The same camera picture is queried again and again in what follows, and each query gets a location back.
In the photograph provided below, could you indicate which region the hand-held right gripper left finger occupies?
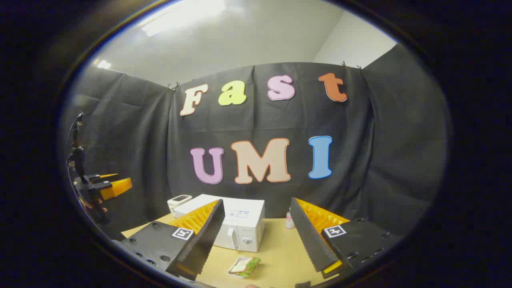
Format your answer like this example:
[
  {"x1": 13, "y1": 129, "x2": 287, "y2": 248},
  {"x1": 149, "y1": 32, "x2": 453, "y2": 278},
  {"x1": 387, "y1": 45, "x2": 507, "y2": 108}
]
[{"x1": 120, "y1": 199, "x2": 225, "y2": 281}]

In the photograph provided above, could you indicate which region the white toaster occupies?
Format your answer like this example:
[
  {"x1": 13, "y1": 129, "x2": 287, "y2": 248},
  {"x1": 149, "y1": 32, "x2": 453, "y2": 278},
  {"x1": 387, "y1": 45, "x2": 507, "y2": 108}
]
[{"x1": 167, "y1": 194, "x2": 193, "y2": 218}]

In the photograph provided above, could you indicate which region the green lettuce leaf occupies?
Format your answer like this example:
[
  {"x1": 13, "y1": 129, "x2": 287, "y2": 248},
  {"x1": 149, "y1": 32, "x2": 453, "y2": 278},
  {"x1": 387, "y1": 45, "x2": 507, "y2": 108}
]
[{"x1": 242, "y1": 257, "x2": 262, "y2": 276}]

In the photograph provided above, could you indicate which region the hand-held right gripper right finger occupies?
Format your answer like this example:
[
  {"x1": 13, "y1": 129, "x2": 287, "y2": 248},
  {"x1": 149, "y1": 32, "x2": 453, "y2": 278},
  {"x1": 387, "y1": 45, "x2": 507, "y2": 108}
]
[{"x1": 290, "y1": 197, "x2": 400, "y2": 280}]

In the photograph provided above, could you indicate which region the black backdrop cloth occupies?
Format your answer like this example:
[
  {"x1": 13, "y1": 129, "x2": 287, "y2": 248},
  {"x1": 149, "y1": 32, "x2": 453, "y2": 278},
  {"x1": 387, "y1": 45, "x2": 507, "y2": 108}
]
[{"x1": 64, "y1": 44, "x2": 450, "y2": 240}]

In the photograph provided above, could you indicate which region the white food tray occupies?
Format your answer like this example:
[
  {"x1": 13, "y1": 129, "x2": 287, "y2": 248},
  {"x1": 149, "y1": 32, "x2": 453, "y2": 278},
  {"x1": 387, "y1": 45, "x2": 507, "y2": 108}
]
[{"x1": 227, "y1": 256, "x2": 261, "y2": 279}]

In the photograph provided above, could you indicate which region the white microwave oven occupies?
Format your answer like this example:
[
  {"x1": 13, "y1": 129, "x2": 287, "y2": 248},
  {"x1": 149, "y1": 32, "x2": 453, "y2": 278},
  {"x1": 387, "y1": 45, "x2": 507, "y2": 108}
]
[{"x1": 174, "y1": 194, "x2": 266, "y2": 252}]

